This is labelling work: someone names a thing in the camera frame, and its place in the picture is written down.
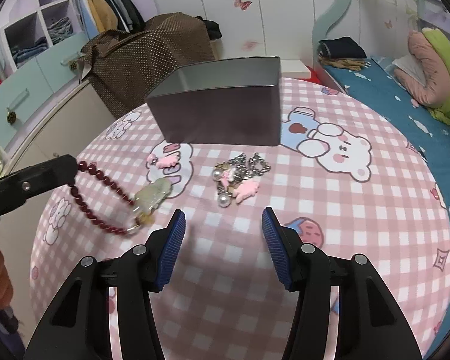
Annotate red bead bracelet jade pendant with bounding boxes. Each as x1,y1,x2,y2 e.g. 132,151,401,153
70,161,172,236

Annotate mint green drawer cabinet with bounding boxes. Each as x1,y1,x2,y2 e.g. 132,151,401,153
0,33,88,149

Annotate pink bow pearl earrings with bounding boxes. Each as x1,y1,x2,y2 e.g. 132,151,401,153
212,166,259,208

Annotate pink checkered cartoon tablecloth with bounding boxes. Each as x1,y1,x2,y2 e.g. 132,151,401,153
31,79,450,359

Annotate brown dotted fabric cover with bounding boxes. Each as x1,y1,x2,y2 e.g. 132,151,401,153
75,12,215,119

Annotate lilac open shelf wardrobe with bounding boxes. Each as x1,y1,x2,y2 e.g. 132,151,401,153
0,0,114,69

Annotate grey metal tin box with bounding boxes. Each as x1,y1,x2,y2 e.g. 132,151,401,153
146,56,281,146

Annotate blue patterned bed sheet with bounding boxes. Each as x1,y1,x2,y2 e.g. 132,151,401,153
323,59,450,214

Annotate hanging clothes row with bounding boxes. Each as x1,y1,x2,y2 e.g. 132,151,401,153
71,0,145,40

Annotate pink pillow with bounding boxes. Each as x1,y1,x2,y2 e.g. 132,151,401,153
392,31,450,109

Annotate black garment behind cover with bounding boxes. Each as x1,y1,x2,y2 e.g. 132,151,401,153
196,16,223,41

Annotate red velvet bench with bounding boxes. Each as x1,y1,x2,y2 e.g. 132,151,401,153
282,66,322,85

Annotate dark folded clothes pile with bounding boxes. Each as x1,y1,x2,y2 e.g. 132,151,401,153
317,37,368,72

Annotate white wardrobe with butterflies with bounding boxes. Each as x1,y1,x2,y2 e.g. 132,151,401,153
154,0,332,64

